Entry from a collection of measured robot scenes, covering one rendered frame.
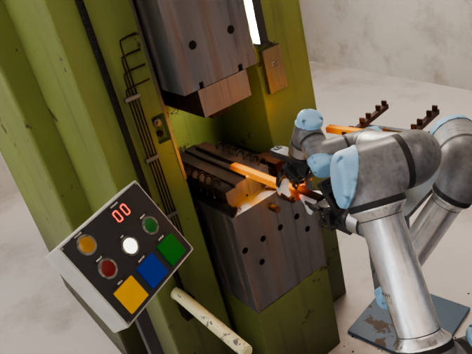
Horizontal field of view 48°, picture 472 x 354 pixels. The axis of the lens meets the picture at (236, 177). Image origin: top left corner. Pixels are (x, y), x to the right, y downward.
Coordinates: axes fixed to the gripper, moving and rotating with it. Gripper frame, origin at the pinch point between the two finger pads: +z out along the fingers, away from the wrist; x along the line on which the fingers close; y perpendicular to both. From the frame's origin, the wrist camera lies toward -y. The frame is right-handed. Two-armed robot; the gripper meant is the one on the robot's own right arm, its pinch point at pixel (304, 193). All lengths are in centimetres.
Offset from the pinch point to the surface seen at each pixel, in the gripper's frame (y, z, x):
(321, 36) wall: 70, 309, 310
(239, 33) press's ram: -48, 27, 9
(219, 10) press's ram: -57, 27, 3
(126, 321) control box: 3, -1, -67
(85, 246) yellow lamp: -16, 11, -66
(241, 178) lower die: 1.3, 29.4, -3.2
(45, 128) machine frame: -27, 86, -48
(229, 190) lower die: 2.3, 27.9, -10.4
